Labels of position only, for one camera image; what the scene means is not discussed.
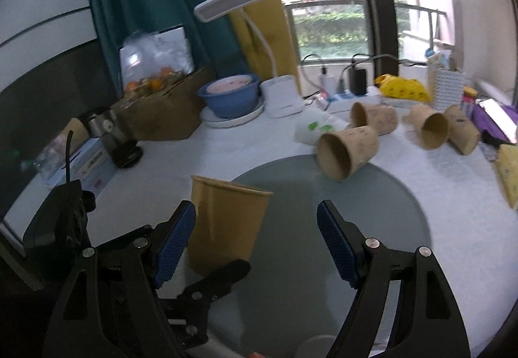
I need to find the plain brown paper cup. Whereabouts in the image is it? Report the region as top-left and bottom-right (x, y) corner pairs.
(188, 176), (273, 276)

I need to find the brown paper cup far right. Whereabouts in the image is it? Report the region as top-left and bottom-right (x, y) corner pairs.
(444, 105), (480, 155)

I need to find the patterned brown cup on tray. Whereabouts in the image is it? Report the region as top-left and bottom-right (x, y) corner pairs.
(316, 125), (379, 182)

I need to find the brown paper cup open front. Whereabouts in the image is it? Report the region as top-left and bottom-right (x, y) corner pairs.
(407, 104), (450, 150)

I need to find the patterned brown cup rear left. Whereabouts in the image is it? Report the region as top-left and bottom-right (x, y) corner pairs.
(349, 102), (399, 136)

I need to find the white cup green print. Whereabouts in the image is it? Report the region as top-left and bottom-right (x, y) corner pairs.
(294, 107), (349, 146)

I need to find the black round lid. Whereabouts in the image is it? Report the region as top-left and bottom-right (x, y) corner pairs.
(111, 140), (143, 168)

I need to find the round grey glass tray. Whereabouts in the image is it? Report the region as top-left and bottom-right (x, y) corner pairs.
(208, 155), (431, 357)

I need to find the cardboard box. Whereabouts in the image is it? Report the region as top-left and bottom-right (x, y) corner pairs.
(111, 68), (215, 141)

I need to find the white plate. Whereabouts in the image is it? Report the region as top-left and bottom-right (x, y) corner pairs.
(200, 96), (265, 129)

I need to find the bag of fruit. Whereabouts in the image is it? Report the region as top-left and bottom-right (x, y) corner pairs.
(118, 31), (186, 98)

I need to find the blue bowl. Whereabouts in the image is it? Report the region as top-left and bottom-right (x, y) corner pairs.
(197, 74), (260, 119)

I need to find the pink inner bowl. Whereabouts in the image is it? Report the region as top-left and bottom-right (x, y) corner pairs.
(206, 75), (253, 94)

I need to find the white desk lamp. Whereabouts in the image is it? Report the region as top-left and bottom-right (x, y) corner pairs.
(193, 0), (305, 119)

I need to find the white power strip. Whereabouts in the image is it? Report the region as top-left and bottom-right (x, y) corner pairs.
(315, 86), (381, 113)

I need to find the white perforated basket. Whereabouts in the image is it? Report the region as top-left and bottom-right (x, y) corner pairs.
(428, 67), (465, 111)

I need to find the black power adapter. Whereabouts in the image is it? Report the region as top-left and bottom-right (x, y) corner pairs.
(349, 67), (367, 97)

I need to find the white charger plug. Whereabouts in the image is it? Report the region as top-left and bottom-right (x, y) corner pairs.
(319, 65), (337, 98)

